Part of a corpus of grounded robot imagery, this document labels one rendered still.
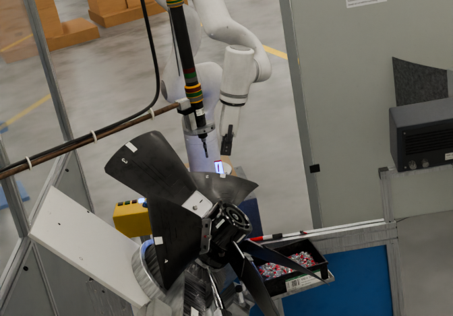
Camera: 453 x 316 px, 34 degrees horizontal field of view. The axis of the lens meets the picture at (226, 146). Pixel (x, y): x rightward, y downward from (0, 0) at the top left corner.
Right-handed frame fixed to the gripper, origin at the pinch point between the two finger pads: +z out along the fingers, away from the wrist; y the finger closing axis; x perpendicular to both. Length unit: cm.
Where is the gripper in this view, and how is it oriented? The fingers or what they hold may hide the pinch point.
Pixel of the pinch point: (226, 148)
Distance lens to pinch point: 224.0
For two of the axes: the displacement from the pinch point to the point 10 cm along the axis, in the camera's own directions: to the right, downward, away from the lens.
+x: 9.9, 1.0, 0.9
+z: -1.3, 9.2, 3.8
